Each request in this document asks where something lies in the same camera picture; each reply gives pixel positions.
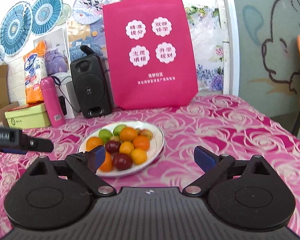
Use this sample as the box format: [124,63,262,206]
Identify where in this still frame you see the pink thermos bottle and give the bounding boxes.
[40,76,65,127]

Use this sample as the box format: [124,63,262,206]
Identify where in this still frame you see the small orange tangerine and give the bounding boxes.
[119,141,134,156]

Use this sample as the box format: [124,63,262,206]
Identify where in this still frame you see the bedding poster right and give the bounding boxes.
[66,19,107,61]

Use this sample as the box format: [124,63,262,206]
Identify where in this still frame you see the small kiwi fruit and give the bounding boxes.
[135,128,141,134]

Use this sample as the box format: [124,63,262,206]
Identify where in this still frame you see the orange on plate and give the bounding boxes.
[85,137,104,152]

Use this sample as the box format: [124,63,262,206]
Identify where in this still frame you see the blue paper fan left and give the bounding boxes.
[0,2,33,56]

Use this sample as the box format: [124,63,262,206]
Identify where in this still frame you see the pink rose tablecloth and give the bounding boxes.
[0,93,300,240]

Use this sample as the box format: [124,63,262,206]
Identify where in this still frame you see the blue paper fan right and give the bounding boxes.
[31,0,63,35]

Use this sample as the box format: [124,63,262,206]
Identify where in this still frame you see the orange bottom large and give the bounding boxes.
[98,152,113,172]

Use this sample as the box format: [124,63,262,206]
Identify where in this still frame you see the light green box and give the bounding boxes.
[5,102,51,129]

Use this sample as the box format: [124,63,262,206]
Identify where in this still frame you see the yellow green small fruit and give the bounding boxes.
[109,136,121,142]

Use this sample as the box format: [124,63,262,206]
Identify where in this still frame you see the green apple right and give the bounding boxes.
[113,124,127,136]

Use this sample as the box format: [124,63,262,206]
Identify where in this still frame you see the bedding poster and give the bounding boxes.
[33,28,69,76]
[66,19,107,61]

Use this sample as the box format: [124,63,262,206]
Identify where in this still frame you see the bedding poster left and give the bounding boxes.
[33,28,69,76]

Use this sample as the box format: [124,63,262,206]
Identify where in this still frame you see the yellow tangerine on plate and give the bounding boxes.
[130,148,147,165]

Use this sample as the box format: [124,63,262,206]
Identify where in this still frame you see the large orange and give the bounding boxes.
[120,127,138,141]

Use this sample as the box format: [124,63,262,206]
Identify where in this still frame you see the white painted paper fan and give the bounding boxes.
[72,0,108,25]

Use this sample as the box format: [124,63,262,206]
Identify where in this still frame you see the green apple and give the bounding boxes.
[113,124,127,136]
[98,129,113,144]

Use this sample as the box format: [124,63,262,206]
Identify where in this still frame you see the dark red plum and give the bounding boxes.
[112,153,133,171]

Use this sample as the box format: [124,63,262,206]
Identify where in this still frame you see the dark plum on plate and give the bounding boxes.
[105,140,121,154]

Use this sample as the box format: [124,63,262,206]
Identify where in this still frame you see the red yellow apple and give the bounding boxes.
[139,129,153,140]

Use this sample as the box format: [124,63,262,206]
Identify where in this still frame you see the orange white tissue pack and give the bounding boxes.
[23,41,47,105]

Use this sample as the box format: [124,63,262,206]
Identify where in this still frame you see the magenta tote bag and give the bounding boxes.
[103,0,198,109]

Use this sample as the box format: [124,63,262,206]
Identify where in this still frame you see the white oval plate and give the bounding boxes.
[77,121,165,178]

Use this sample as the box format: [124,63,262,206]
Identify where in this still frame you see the green apple left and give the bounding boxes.
[98,129,113,144]

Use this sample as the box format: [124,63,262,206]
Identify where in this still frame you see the blue paper fan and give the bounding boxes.
[31,0,63,35]
[0,2,33,56]

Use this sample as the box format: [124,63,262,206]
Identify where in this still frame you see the white box behind bottle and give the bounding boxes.
[55,73,81,120]

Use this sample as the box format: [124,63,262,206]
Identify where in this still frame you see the black speaker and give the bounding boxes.
[70,45,113,119]

